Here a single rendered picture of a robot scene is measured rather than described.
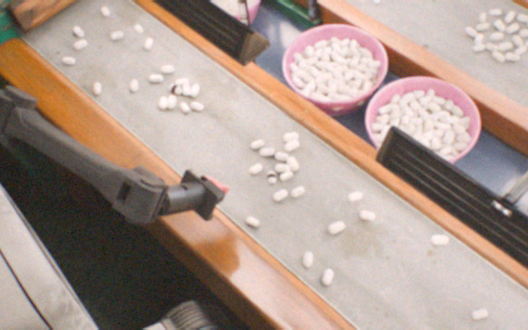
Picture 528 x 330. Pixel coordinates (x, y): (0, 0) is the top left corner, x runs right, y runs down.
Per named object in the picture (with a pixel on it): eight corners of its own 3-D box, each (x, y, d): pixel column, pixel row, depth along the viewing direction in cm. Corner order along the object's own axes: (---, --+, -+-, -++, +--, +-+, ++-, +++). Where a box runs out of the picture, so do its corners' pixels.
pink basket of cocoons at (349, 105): (365, 137, 181) (366, 114, 173) (269, 109, 188) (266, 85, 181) (399, 63, 194) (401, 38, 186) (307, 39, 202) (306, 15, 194)
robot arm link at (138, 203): (-19, 132, 149) (-2, 84, 147) (2, 133, 154) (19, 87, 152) (133, 232, 131) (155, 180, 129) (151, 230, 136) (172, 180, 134)
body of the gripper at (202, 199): (192, 167, 149) (167, 170, 143) (225, 195, 144) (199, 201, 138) (181, 192, 152) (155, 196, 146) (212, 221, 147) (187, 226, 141)
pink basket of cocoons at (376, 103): (427, 207, 168) (432, 185, 160) (342, 146, 180) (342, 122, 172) (496, 138, 177) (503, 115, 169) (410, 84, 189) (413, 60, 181)
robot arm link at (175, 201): (161, 222, 137) (169, 196, 135) (138, 205, 141) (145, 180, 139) (186, 217, 142) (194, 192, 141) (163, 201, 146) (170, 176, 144)
